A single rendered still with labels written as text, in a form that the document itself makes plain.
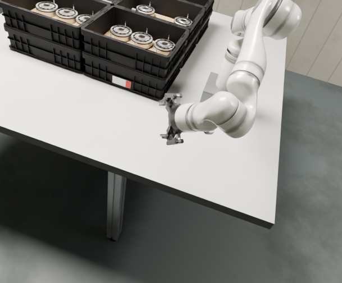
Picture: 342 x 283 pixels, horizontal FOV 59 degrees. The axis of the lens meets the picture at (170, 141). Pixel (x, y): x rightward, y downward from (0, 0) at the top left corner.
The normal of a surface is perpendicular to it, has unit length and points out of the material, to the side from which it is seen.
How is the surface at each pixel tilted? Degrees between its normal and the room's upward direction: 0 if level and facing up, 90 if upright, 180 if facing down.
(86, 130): 0
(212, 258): 0
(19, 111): 0
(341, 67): 90
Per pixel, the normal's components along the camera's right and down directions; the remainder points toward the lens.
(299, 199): 0.16, -0.69
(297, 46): -0.29, 0.65
